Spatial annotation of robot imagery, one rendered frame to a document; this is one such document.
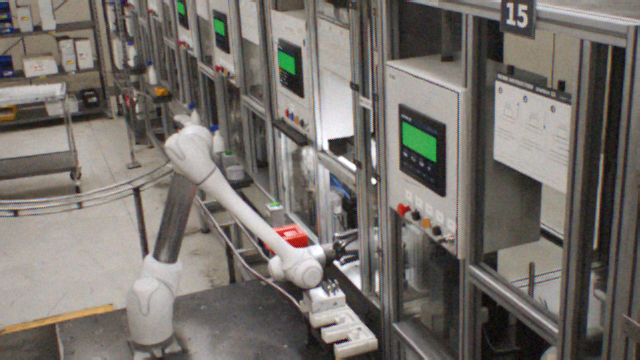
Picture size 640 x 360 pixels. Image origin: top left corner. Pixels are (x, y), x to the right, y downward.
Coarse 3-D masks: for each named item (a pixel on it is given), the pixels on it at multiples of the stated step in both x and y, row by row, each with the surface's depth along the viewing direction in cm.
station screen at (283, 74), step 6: (282, 48) 311; (288, 54) 305; (294, 54) 299; (294, 60) 300; (282, 72) 317; (288, 72) 309; (282, 78) 318; (288, 78) 311; (294, 78) 304; (288, 84) 312; (294, 84) 305; (294, 90) 306
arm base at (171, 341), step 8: (136, 344) 292; (152, 344) 291; (160, 344) 292; (168, 344) 294; (176, 344) 297; (136, 352) 292; (144, 352) 291; (152, 352) 290; (160, 352) 289; (168, 352) 293; (176, 352) 294
